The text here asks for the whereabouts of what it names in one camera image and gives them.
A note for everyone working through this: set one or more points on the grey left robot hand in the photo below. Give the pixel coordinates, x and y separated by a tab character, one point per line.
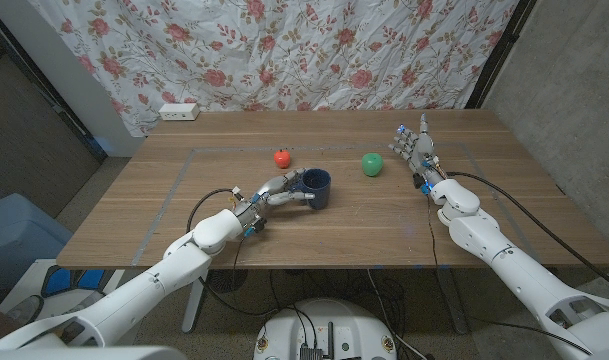
274	187

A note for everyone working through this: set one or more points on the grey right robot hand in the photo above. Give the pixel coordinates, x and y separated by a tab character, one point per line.
423	150

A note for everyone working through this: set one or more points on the dark blue mug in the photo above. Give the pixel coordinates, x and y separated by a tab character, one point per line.
320	195

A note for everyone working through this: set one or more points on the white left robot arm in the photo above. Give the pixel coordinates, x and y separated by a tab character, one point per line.
159	280

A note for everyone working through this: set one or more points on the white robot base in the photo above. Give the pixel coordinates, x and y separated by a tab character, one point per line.
284	330

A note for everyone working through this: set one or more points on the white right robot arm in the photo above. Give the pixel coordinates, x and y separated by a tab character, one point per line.
514	270

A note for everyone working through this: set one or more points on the red toy tomato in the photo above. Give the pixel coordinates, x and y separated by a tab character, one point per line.
282	160

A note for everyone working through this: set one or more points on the green toy apple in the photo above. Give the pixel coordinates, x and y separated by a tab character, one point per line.
372	165

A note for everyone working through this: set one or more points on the black floor fan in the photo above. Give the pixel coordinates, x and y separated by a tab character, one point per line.
227	281

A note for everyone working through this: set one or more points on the white power strip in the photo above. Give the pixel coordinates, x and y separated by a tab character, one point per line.
179	112

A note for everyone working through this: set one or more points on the black backdrop pole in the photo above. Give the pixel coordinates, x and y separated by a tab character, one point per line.
499	50

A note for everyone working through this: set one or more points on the floral fabric backdrop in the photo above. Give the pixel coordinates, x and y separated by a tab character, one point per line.
284	50

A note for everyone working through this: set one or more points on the metal table leg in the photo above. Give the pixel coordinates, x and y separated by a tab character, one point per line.
454	305
193	312

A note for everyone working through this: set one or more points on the grey sneaker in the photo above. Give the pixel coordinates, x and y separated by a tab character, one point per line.
81	299
26	310

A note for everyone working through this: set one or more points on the white mat with blue shapes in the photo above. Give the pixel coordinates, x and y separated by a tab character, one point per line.
64	280

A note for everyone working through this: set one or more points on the white robot torso cover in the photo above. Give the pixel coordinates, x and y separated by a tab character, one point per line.
84	354

